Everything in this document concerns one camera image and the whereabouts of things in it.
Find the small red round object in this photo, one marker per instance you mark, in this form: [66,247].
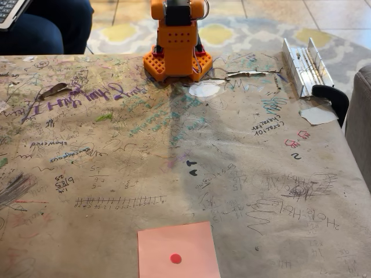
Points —
[176,258]

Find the brown scribbled paper table cover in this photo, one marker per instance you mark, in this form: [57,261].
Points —
[261,150]

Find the black red base clamp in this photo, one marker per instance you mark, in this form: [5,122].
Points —
[199,49]
[158,51]

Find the pink sticky note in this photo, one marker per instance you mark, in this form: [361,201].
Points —
[179,240]

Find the grey yellow patterned rug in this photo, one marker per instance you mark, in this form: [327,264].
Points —
[261,37]

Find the aluminium channel profile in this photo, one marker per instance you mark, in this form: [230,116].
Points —
[307,69]

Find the grey fabric sofa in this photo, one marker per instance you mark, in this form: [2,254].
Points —
[359,121]

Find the person's legs in blue jeans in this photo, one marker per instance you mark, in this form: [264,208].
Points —
[43,32]

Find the silver laptop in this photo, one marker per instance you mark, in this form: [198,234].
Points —
[10,11]

